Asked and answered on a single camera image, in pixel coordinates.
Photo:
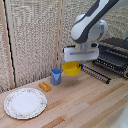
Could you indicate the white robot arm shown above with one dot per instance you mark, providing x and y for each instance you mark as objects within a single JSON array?
[{"x": 90, "y": 25}]

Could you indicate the blue plastic cup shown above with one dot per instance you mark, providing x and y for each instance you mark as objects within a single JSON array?
[{"x": 56, "y": 76}]

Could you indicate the small orange block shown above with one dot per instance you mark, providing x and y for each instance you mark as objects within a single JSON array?
[{"x": 44, "y": 87}]

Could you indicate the white floral rim plate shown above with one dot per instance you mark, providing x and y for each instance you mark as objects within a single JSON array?
[{"x": 25, "y": 103}]

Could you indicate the black dish rack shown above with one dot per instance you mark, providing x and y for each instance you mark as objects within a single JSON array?
[{"x": 113, "y": 56}]

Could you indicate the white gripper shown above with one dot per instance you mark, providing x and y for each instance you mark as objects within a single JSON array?
[{"x": 81, "y": 54}]

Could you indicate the woven folding screen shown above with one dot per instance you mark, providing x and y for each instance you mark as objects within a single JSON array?
[{"x": 33, "y": 36}]

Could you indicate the yellow plastic bowl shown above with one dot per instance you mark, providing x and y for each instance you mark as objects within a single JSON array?
[{"x": 70, "y": 69}]

